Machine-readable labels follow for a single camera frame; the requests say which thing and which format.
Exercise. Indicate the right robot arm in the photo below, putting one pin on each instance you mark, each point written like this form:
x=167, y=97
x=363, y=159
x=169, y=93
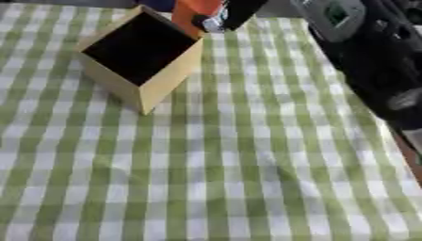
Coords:
x=373, y=56

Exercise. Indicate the tan cardboard box black inside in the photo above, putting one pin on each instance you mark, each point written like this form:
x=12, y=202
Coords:
x=140, y=47

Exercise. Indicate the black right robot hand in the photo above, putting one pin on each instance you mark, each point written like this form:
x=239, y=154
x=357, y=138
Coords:
x=241, y=11

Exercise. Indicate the orange block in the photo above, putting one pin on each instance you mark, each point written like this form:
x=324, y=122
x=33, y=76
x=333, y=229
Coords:
x=189, y=12

